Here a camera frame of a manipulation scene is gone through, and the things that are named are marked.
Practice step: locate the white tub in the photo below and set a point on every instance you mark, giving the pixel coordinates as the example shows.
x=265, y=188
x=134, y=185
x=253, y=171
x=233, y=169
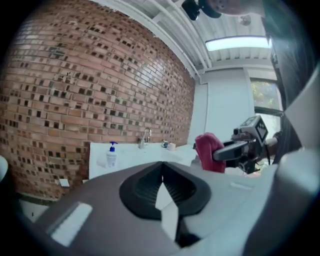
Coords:
x=3, y=168

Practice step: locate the white wall plate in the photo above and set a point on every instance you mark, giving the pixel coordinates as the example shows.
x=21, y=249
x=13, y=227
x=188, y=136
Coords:
x=64, y=183

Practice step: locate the chrome faucet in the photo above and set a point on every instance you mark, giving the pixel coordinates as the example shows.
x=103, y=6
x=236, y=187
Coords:
x=146, y=138

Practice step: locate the black head-worn camera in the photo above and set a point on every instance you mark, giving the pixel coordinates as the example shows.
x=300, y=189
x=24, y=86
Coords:
x=197, y=8

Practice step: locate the window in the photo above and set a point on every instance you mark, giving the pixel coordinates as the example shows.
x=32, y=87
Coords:
x=265, y=95

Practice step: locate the person's right forearm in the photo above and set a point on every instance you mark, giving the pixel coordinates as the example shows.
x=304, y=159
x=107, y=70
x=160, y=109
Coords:
x=273, y=142

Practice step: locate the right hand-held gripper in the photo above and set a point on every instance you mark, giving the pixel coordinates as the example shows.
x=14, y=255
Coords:
x=252, y=140

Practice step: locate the round ceiling detector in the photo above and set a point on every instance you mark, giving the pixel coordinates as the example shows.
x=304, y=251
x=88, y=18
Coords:
x=245, y=20

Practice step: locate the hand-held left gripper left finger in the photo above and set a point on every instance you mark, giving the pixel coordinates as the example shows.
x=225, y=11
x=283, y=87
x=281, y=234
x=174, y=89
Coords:
x=105, y=225

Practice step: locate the person's black clothed torso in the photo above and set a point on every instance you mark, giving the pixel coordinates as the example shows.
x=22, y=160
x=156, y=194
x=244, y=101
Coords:
x=290, y=62

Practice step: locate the blue and white mug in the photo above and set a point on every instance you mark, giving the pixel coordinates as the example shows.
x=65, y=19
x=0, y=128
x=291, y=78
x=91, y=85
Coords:
x=165, y=144

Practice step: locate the pink cloth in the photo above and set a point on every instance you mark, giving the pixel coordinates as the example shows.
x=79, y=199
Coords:
x=207, y=150

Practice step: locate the rectangular ceiling light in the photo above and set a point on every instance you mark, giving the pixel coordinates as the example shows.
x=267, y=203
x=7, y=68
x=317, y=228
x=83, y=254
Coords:
x=237, y=43

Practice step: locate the blue-capped white bottle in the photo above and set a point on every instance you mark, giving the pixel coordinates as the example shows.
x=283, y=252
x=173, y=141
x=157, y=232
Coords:
x=111, y=157

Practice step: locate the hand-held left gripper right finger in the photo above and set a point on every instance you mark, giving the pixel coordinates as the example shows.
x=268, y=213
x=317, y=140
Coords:
x=220, y=200

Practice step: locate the white ceramic sink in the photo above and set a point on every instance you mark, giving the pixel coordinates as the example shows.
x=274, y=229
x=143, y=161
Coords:
x=130, y=156

